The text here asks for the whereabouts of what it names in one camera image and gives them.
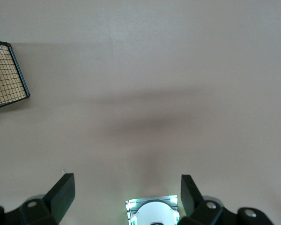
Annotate wire shelf with wooden top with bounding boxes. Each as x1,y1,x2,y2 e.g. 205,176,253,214
0,39,31,111

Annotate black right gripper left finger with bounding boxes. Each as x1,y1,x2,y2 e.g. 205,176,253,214
0,172,75,225

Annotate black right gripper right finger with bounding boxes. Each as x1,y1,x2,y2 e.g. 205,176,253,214
177,174,273,225

